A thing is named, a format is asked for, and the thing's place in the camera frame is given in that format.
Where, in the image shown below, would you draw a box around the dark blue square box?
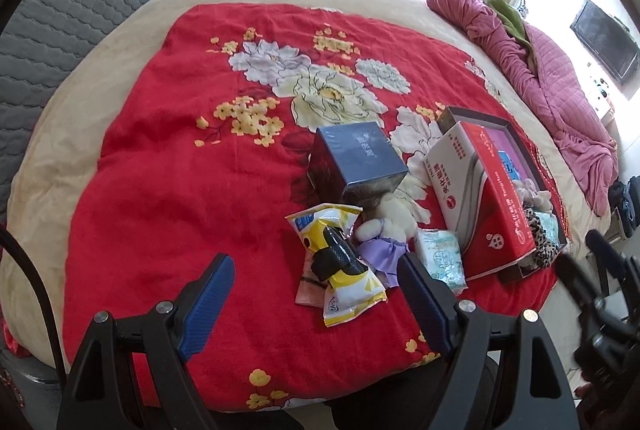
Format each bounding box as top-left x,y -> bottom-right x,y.
306,121 -> 410,211

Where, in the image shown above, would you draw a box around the dark blue bag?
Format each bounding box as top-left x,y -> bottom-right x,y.
607,177 -> 640,231

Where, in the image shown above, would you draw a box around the white plush toy purple dress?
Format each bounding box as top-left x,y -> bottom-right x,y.
355,195 -> 418,288

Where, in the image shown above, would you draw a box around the black cable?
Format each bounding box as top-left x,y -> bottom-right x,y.
0,225 -> 68,391

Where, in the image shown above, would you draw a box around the green cloth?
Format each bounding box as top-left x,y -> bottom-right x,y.
482,0 -> 538,76

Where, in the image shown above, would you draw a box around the grey quilted pillow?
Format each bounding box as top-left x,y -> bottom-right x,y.
0,0 -> 206,211

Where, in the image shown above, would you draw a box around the leopard print scrunchie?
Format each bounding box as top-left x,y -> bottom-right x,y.
520,207 -> 562,268

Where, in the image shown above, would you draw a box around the red and white cardboard box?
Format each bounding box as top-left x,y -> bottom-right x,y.
423,121 -> 538,281

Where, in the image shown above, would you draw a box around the yellow snack packet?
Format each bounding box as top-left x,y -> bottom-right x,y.
285,203 -> 388,328

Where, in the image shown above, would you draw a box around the pink quilt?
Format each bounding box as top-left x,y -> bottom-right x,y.
426,0 -> 620,217

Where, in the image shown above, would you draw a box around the pale pink fluffy scrunchie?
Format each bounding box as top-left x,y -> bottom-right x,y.
512,179 -> 553,213

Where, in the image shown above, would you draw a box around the blue label packet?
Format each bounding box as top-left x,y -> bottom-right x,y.
497,150 -> 523,182

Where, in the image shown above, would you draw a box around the red floral blanket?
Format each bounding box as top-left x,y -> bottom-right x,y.
62,2 -> 568,413

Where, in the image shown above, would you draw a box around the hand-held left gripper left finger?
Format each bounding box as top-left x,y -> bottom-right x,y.
56,253 -> 237,430

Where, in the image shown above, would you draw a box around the black wall television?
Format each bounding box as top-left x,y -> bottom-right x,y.
570,0 -> 640,86

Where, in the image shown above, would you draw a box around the green floral tissue packet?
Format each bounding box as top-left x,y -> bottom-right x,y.
416,228 -> 469,296
536,211 -> 560,251

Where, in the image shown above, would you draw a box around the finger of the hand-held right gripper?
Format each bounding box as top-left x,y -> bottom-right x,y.
585,230 -> 640,293
554,252 -> 603,313

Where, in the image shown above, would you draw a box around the black gift box pink lining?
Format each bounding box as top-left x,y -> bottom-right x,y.
436,106 -> 571,286

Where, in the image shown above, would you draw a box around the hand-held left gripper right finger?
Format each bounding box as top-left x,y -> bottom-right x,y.
396,252 -> 581,430

